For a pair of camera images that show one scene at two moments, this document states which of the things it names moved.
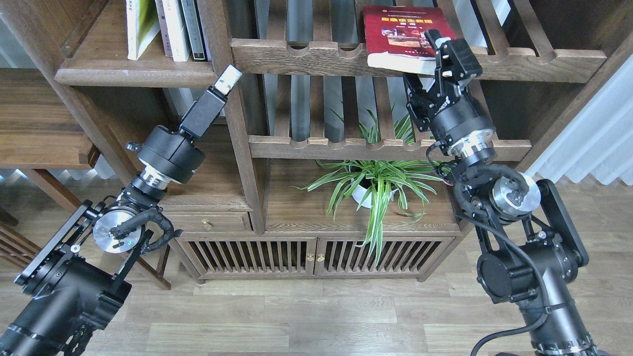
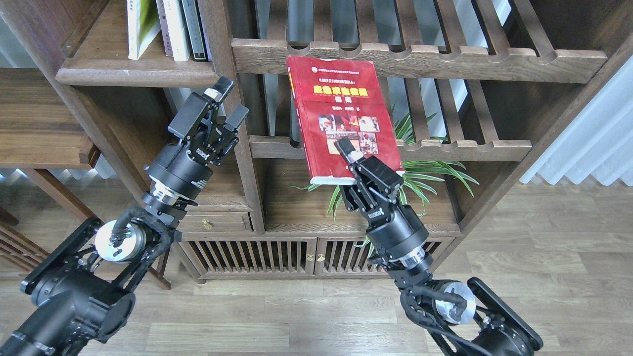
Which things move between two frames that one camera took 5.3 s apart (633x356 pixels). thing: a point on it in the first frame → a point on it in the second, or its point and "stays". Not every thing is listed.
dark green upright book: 191,20 stays
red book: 395,39 → 336,99
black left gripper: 166,155 → 180,171
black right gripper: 453,116 → 397,236
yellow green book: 143,24 stays
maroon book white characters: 164,28 stays
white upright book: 172,18 stays
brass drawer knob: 207,225 stays
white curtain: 598,142 stays
